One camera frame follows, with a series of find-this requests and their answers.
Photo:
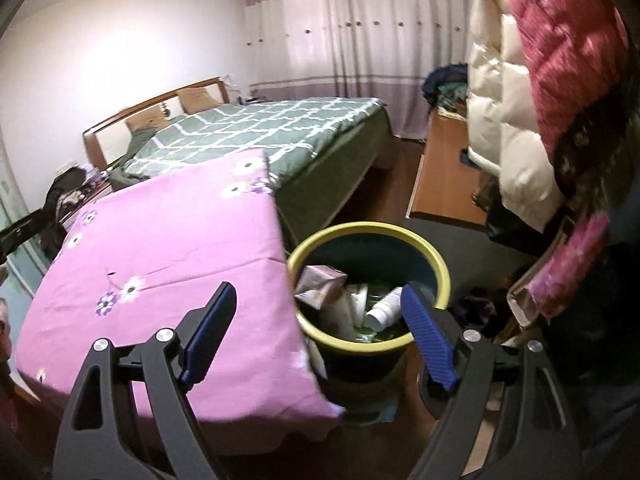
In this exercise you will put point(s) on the dark clothes pile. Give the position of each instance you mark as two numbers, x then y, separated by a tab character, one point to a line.
60	195

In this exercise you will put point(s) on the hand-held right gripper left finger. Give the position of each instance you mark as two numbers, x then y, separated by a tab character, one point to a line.
207	340

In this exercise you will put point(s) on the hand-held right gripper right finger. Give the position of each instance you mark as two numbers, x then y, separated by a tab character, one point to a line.
430	340

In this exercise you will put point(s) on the green white plastic bottle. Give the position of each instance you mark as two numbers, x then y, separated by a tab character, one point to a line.
392	334

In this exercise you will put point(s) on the brown pillow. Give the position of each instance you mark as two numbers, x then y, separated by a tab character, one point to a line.
197	100
145	122

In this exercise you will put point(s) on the mixed clothes pile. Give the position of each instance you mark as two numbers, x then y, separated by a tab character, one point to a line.
447	85

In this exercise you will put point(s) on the wooden desk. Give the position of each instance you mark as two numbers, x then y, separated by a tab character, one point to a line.
445	170

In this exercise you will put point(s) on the pink white curtain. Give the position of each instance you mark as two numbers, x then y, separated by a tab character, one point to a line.
360	25

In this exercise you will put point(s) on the dark floral coat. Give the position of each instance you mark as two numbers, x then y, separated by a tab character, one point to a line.
595	160

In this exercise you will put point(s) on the white puffer jacket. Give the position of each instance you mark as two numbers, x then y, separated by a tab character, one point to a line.
510	135

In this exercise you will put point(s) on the yellow rimmed trash bin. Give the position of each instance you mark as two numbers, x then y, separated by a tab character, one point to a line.
390	265

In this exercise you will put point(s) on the pink floral cloth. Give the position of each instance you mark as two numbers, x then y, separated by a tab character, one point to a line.
165	240

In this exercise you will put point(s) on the white pill bottle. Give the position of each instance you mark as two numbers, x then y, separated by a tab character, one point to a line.
385	310

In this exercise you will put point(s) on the crimson quilted jacket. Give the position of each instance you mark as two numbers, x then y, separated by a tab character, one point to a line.
565	45

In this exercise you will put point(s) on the pink strawberry milk carton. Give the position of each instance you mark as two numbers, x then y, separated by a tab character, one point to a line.
320	280

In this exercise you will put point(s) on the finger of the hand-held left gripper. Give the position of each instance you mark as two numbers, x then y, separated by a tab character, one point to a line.
22	230

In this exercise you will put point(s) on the green plaid bed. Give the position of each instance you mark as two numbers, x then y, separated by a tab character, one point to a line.
250	125

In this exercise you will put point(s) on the sliding wardrobe door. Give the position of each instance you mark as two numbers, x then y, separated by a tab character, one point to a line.
15	185

